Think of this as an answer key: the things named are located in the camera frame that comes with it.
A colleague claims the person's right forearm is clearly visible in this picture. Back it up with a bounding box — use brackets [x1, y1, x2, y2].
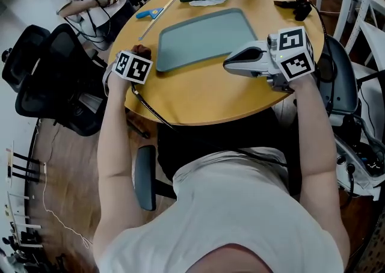
[288, 73, 337, 182]

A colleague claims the black armrest office chair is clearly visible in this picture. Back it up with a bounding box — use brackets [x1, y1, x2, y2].
[134, 106, 303, 212]

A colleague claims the black webcam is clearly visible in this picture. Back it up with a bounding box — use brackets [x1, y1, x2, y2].
[293, 0, 313, 22]

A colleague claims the dark grey plastic chair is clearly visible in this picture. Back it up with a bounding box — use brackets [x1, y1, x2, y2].
[315, 34, 360, 116]

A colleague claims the person's left forearm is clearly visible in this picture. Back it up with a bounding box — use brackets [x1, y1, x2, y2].
[96, 72, 136, 179]

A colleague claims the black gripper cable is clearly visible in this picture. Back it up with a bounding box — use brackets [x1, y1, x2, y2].
[131, 82, 289, 167]

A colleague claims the white metal shelf frame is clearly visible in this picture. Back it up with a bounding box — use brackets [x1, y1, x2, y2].
[344, 0, 385, 71]

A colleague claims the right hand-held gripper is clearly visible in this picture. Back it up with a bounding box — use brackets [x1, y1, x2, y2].
[224, 26, 315, 94]

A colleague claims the grey-green tray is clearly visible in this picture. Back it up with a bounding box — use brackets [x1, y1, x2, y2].
[155, 7, 259, 73]

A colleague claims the blue-handled tool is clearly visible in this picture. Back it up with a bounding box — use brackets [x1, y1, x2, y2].
[135, 8, 165, 20]

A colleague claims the white cord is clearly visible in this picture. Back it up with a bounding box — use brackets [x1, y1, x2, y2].
[42, 162, 91, 250]

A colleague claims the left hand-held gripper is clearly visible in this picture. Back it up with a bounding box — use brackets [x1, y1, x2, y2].
[102, 51, 153, 97]

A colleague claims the person's white shirt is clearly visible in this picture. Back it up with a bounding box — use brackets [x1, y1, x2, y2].
[93, 147, 345, 273]

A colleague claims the long thin ruler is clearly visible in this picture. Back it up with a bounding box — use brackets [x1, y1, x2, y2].
[138, 0, 177, 41]

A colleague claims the black mesh office chair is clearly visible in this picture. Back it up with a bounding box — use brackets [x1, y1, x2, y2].
[1, 24, 52, 92]
[14, 23, 108, 137]

